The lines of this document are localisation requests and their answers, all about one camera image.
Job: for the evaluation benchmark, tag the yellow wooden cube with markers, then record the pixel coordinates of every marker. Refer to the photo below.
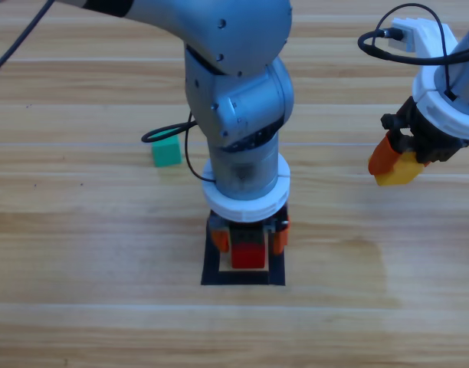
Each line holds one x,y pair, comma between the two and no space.
403,170

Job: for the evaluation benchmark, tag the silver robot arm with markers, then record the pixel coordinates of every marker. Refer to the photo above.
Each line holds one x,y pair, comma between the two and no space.
242,99
468,69

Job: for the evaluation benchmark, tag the red wooden cube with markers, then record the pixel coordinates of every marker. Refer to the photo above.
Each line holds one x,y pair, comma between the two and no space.
248,257

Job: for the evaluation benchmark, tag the green wooden cube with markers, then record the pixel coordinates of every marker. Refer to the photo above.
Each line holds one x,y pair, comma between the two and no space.
167,153

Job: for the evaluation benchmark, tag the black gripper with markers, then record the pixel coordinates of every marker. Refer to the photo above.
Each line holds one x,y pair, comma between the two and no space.
430,138
246,234

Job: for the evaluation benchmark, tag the black tape square outline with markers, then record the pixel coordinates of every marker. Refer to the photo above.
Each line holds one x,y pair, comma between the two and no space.
210,268

